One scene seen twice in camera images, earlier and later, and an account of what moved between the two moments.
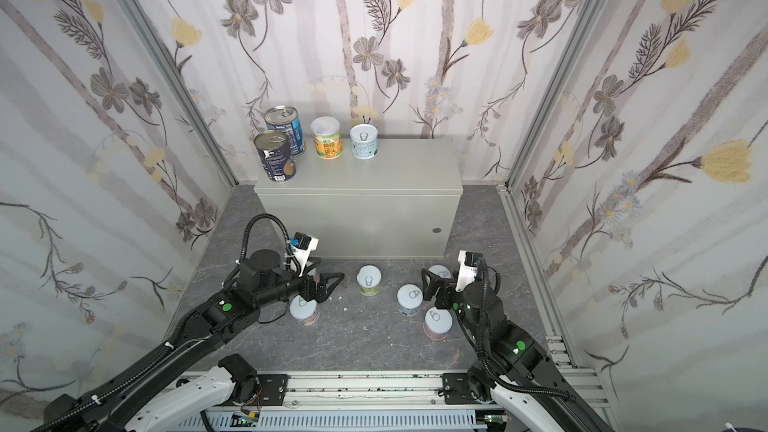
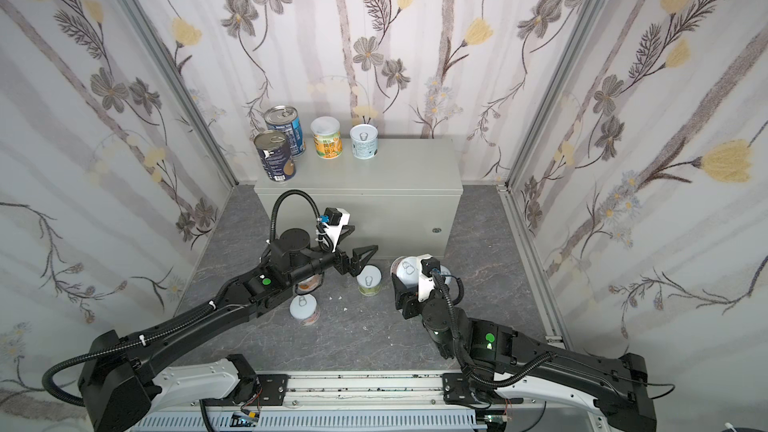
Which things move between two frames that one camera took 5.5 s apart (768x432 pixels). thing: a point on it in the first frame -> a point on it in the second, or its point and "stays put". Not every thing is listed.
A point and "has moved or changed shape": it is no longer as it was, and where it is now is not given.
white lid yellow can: [441, 270] stays put
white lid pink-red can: [437, 323] has moved or changed shape
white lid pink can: [304, 311] stays put
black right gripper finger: [430, 284] -> [399, 287]
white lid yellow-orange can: [327, 136] stays put
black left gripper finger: [323, 292] -> [361, 250]
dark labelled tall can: [274, 150] stays put
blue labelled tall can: [285, 119] stays put
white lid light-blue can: [364, 137] stays put
